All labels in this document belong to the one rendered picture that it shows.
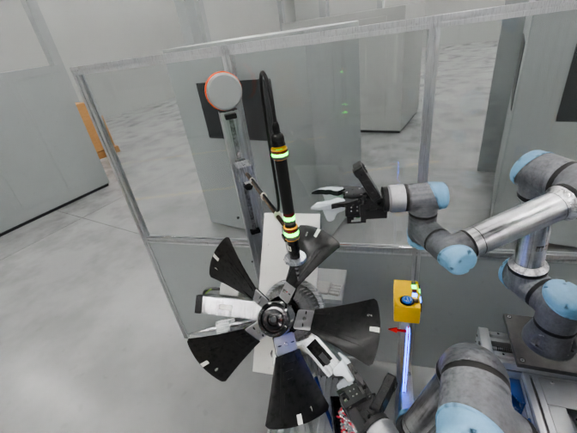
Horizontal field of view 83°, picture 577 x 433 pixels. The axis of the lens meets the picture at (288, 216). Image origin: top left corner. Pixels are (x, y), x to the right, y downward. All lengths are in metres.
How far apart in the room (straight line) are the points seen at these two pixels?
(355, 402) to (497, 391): 0.40
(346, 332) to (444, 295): 1.00
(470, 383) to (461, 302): 1.42
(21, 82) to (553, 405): 6.43
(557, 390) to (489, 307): 0.75
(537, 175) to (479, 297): 1.08
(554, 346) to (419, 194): 0.73
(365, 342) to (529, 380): 0.59
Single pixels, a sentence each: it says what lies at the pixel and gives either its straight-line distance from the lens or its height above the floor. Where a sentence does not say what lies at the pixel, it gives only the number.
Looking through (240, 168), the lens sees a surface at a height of 1.57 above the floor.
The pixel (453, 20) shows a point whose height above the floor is 2.03.
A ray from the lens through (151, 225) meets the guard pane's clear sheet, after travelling 2.32.
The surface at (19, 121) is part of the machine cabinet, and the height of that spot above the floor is 1.41.
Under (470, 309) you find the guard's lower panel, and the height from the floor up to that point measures 0.60.
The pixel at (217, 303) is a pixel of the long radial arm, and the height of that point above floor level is 1.12.
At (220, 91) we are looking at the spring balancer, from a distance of 1.51.
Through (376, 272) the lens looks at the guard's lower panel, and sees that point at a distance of 1.96.
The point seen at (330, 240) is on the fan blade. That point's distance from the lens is 1.17.
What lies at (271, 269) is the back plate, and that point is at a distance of 1.48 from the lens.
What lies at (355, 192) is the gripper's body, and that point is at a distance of 0.92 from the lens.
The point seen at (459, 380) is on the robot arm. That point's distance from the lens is 0.72.
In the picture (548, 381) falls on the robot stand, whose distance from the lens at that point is 1.52.
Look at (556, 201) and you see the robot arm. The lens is 1.04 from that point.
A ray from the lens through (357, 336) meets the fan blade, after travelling 1.17.
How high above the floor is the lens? 2.08
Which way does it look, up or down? 30 degrees down
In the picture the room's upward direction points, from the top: 9 degrees counter-clockwise
